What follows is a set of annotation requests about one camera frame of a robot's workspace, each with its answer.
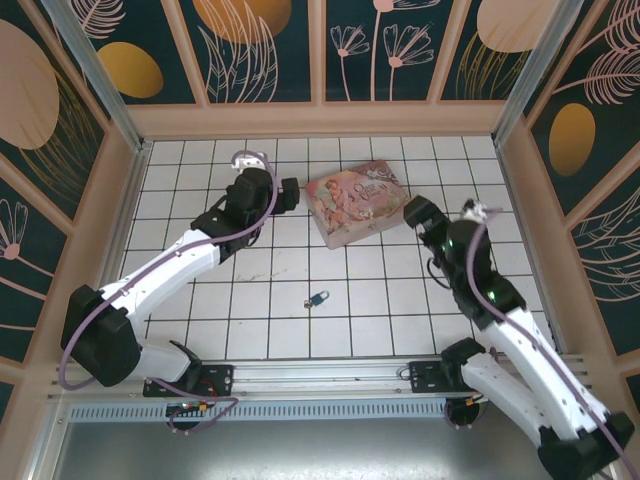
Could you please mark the pink illustrated tin box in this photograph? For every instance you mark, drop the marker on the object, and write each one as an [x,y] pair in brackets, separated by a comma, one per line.
[357,202]

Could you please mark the small blue padlock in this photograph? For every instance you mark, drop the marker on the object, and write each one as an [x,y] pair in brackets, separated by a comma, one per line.
[319,299]

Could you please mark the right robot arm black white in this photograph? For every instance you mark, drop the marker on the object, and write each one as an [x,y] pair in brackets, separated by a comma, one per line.
[515,350]

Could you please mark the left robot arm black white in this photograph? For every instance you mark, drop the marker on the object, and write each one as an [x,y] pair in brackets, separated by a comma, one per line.
[165,270]

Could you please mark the grey metal sheet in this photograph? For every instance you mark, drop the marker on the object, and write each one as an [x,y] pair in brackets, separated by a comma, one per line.
[320,450]

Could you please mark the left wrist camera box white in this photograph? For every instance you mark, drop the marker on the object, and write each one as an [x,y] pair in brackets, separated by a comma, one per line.
[247,162]

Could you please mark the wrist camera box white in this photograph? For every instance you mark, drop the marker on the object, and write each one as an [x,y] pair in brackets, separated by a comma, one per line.
[475,210]
[247,162]

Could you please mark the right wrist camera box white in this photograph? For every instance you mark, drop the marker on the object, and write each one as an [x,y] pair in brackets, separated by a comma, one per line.
[475,210]

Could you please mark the aluminium frame post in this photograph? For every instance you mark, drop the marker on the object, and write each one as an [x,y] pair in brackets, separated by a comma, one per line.
[525,75]
[95,75]

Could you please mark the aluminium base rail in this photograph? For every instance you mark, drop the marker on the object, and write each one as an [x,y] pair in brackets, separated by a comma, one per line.
[320,375]

